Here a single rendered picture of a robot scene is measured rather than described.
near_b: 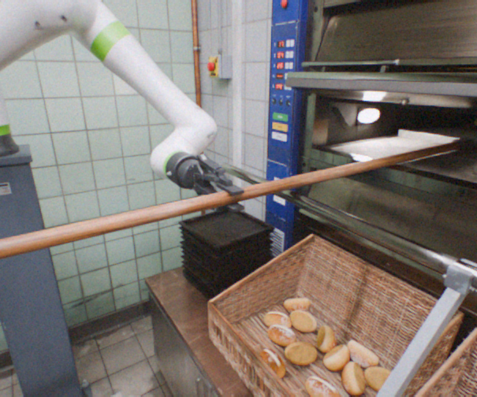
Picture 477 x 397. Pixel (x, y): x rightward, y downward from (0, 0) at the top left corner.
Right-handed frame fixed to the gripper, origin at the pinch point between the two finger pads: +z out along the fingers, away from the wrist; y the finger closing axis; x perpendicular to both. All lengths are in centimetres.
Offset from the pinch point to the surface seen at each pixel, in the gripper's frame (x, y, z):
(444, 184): -53, 2, 18
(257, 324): -23, 61, -19
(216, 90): -53, -15, -101
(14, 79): 32, -20, -120
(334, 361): -30, 55, 10
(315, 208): -16.0, 2.9, 9.9
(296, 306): -37, 56, -15
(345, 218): -16.3, 2.4, 17.9
